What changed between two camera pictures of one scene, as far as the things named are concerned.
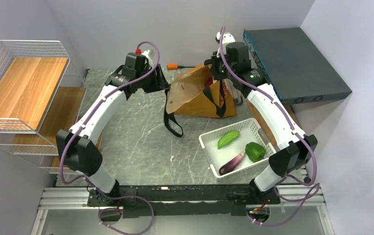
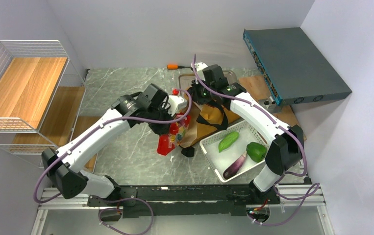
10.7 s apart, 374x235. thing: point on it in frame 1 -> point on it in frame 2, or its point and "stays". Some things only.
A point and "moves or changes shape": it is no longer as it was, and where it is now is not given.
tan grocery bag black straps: x=195 y=92 moves or changes shape
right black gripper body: x=220 y=71 -> x=202 y=96
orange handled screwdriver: x=176 y=66 stays
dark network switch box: x=298 y=71 stays
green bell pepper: x=255 y=152 stays
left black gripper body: x=148 y=84 -> x=160 y=113
